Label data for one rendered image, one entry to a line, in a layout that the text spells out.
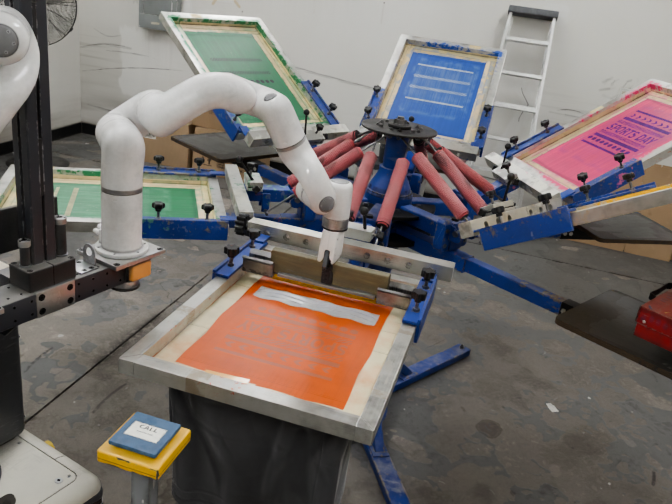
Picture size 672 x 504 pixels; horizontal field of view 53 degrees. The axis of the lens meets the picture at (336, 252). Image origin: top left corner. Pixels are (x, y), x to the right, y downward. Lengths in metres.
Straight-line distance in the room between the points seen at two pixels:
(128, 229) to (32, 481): 0.99
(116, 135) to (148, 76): 5.31
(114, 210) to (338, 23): 4.62
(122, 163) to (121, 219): 0.14
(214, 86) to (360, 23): 4.48
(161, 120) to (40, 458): 1.27
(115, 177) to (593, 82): 4.75
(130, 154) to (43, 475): 1.17
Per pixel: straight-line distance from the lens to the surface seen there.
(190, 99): 1.60
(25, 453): 2.47
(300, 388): 1.54
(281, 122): 1.69
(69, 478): 2.35
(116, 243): 1.67
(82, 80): 7.31
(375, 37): 6.00
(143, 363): 1.54
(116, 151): 1.59
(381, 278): 1.90
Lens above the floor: 1.82
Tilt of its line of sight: 22 degrees down
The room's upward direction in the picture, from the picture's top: 8 degrees clockwise
